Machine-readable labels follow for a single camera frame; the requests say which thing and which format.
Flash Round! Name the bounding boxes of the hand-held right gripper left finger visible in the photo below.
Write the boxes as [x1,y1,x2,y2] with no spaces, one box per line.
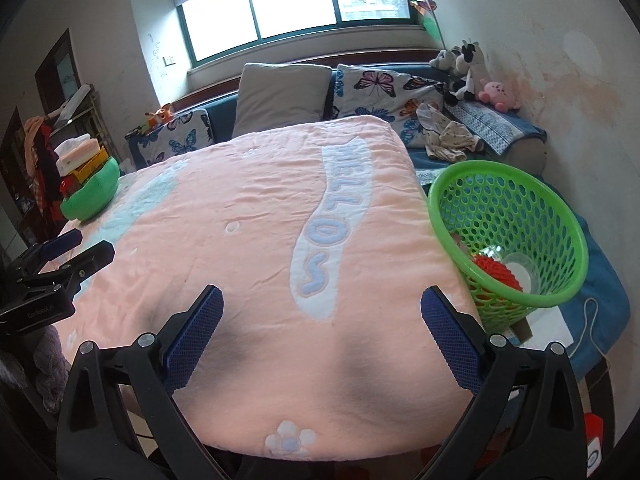
[56,285,224,480]

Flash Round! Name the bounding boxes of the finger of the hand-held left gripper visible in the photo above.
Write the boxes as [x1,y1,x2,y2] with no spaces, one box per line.
[15,229,83,273]
[47,240,116,293]

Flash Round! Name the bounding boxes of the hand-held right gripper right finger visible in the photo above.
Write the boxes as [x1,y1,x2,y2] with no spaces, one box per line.
[420,285,587,480]

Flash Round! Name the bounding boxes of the red foam mesh net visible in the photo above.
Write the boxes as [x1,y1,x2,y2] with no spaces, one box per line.
[472,254,523,293]

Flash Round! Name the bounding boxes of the clear round plastic lid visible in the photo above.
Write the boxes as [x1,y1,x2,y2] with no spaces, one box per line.
[502,254,541,293]

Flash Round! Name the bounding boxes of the green plastic basket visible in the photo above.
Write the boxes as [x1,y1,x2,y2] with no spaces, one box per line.
[427,160,590,313]

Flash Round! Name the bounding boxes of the green bowl with sponges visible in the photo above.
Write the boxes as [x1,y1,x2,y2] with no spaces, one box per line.
[60,156,121,221]

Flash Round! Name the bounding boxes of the grey fuzzy cloth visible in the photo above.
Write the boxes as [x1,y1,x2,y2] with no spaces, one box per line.
[15,332,68,421]

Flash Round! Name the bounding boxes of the yellow box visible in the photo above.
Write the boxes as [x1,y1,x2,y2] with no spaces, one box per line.
[65,147,108,181]

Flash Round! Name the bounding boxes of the pink white tissue pack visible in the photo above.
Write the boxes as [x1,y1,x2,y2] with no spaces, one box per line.
[54,135,101,171]

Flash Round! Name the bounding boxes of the white flat box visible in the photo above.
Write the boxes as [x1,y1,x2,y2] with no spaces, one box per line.
[527,305,576,351]

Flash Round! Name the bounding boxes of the red clothes pile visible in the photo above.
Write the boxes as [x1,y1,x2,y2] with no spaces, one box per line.
[22,115,56,176]

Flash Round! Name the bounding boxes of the metal storage rack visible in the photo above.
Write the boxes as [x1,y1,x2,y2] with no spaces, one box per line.
[47,84,126,161]

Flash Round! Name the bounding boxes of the small butterfly print pillow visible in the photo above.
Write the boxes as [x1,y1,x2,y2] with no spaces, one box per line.
[131,108,213,166]

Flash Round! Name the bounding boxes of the pink fleece blanket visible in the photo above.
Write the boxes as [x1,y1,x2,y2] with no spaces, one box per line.
[52,115,476,461]

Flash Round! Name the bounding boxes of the orange fox plush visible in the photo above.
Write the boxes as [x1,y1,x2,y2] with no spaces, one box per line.
[145,102,176,126]

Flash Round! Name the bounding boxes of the blue sofa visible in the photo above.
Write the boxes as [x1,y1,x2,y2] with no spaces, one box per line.
[127,62,628,376]

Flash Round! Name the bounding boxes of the dark wooden door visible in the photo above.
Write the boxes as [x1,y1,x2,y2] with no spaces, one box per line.
[40,30,81,116]

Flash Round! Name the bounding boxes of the red white object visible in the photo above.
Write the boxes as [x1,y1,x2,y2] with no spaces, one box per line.
[584,412,606,478]

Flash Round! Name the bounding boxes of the grey sofa armrest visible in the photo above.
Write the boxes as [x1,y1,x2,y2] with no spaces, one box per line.
[500,137,548,176]

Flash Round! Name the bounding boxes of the crumpled cream clothes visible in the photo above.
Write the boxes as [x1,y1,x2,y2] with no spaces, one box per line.
[417,102,483,163]

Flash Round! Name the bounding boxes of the blue white patterned cloth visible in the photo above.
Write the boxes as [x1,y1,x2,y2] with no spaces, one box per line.
[445,100,548,153]

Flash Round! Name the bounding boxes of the pink plush toy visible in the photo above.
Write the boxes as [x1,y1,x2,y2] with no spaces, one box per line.
[477,79,522,111]

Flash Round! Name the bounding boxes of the grey pillow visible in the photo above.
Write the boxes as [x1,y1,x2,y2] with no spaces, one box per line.
[231,62,333,138]

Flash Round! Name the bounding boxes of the large butterfly print pillow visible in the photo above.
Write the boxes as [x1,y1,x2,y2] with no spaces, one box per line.
[330,63,446,148]

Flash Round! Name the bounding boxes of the cow plush toy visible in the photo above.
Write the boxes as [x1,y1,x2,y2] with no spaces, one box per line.
[445,38,488,101]

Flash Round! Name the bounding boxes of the grey plush toy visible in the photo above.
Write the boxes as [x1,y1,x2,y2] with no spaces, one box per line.
[430,49,461,73]

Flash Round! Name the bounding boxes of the green framed window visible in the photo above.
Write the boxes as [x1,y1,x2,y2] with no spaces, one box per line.
[175,0,416,66]

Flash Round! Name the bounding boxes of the colourful pinwheel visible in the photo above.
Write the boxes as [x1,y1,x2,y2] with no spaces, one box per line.
[405,0,446,48]

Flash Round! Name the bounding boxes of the white cable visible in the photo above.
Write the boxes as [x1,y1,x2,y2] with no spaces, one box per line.
[572,299,611,361]

